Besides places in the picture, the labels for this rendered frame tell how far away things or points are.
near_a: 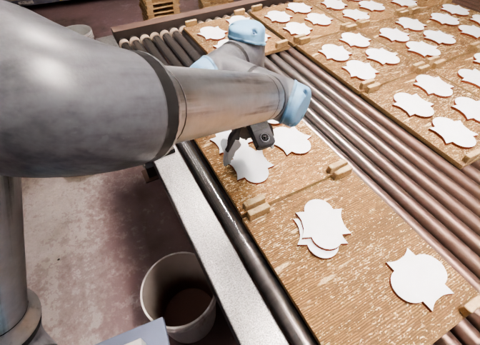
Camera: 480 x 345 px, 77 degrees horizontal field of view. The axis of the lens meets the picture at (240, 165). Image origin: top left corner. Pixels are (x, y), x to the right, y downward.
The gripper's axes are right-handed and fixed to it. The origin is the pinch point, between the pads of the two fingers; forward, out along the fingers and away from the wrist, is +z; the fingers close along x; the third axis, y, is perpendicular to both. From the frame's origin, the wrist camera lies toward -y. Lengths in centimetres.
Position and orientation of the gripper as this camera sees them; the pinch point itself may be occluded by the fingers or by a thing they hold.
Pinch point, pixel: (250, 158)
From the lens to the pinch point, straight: 82.9
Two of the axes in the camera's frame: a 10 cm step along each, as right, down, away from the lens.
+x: -8.9, 3.3, -3.1
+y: -4.5, -6.3, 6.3
